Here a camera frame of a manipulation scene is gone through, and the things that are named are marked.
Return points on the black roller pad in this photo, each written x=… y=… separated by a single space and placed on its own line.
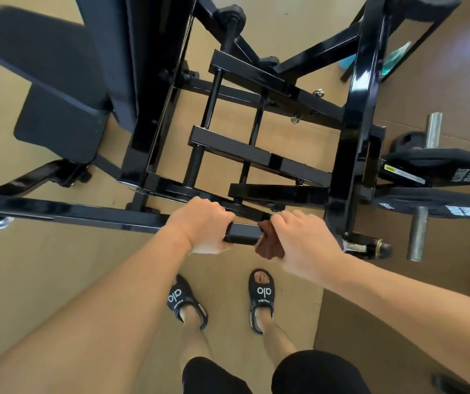
x=428 y=6

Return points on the person's left hand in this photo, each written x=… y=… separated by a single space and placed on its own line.
x=196 y=225

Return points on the brown cleaning cloth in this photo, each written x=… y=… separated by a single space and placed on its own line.
x=268 y=246

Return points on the person's left fingers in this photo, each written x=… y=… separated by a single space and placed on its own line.
x=218 y=219

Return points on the person's black shorts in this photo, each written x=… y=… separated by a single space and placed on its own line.
x=313 y=375

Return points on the person's right forearm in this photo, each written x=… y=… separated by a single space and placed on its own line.
x=415 y=315

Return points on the person's leg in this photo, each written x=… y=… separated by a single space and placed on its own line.
x=196 y=336
x=276 y=338

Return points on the small black weight plate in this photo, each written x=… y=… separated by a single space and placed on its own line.
x=409 y=141

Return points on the black padded seat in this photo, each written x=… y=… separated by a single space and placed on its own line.
x=58 y=127

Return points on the person's left leg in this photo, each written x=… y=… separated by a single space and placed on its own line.
x=196 y=336

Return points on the person's right black sandal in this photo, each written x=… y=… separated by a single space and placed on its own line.
x=261 y=297

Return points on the chrome weight peg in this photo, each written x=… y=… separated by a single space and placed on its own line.
x=433 y=129
x=418 y=235

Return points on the white tissue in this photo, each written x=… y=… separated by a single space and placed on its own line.
x=208 y=251

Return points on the person's left forearm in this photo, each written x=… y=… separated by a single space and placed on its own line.
x=95 y=320

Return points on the person's left black sandal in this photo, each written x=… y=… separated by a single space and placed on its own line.
x=183 y=299

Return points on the large black weight plate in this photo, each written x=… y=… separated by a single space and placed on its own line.
x=436 y=201
x=444 y=166

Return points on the blue spray bottle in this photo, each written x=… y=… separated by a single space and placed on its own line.
x=395 y=57

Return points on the person's right fingers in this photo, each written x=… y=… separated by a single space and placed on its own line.
x=286 y=225

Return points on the black steel gym machine frame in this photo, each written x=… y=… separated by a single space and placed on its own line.
x=259 y=155

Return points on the person's right hand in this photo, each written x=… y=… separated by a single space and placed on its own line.
x=309 y=250

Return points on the person's right leg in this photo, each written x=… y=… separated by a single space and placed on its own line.
x=276 y=338

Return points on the black padded backrest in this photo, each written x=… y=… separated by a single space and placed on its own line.
x=50 y=61

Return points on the dark object on floor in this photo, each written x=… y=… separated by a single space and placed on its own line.
x=455 y=385

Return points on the person's black sandal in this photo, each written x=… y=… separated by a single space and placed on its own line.
x=183 y=299
x=261 y=297

